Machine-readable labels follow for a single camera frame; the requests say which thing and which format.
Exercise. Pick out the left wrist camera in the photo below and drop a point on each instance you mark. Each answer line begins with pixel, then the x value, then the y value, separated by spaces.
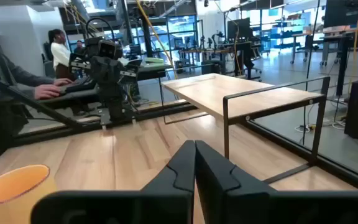
pixel 106 48

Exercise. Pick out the black monitor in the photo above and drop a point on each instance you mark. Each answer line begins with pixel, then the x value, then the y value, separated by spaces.
pixel 238 29

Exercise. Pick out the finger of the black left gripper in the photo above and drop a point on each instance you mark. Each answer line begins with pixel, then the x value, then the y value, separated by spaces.
pixel 98 71
pixel 112 71

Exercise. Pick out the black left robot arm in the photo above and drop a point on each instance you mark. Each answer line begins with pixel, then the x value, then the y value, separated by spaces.
pixel 117 99

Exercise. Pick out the black desk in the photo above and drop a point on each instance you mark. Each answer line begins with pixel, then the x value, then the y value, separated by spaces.
pixel 154 71

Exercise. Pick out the black keyboard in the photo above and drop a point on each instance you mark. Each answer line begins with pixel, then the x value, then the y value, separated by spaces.
pixel 79 85

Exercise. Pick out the wooden shelf black metal frame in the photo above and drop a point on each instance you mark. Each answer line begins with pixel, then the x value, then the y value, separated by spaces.
pixel 228 93

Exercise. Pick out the black metal table frame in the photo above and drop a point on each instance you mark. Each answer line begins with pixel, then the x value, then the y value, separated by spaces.
pixel 353 172

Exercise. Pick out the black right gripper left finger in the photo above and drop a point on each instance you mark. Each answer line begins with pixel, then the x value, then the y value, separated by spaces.
pixel 166 205

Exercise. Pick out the background robot workbench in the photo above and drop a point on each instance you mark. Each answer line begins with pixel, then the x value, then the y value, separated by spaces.
pixel 244 53

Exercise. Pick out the yellow power plug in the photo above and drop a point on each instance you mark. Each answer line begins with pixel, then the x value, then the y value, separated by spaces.
pixel 315 126

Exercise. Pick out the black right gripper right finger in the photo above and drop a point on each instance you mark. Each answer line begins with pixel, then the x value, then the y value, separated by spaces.
pixel 228 199

